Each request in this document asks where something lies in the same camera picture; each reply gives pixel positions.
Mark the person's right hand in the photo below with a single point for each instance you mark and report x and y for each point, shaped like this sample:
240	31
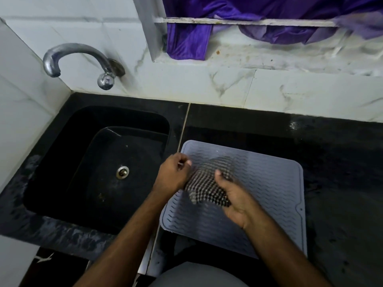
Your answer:
236	195

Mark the metal sink drain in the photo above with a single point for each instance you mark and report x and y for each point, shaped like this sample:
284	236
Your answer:
122	172

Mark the purple cloth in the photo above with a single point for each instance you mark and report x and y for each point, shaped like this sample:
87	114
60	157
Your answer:
254	17

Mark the person's left forearm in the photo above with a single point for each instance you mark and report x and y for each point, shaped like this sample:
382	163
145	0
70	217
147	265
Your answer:
125	245

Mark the person's right thumb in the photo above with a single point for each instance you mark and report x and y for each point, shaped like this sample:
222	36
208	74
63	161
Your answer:
220	177

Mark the grey ribbed drying mat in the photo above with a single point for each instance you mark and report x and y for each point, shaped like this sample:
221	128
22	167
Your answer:
254	191

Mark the black sink basin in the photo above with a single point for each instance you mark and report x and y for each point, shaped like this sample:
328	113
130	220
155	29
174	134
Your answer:
98	167

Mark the person's grey clothing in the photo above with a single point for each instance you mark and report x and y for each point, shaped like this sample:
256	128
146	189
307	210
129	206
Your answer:
199	274

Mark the person's right forearm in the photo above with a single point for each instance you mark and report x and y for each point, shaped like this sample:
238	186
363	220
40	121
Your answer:
281	254

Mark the person's left fingers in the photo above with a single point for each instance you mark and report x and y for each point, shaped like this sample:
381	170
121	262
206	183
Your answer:
183	162

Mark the black white checkered cloth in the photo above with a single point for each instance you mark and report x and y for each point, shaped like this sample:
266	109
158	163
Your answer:
208	183

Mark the white window frame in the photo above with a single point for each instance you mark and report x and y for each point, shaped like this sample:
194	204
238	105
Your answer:
185	26

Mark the person's left hand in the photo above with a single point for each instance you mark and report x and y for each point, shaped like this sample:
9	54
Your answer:
172	175

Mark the chrome wall faucet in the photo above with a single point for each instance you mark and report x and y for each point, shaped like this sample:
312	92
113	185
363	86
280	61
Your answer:
77	64

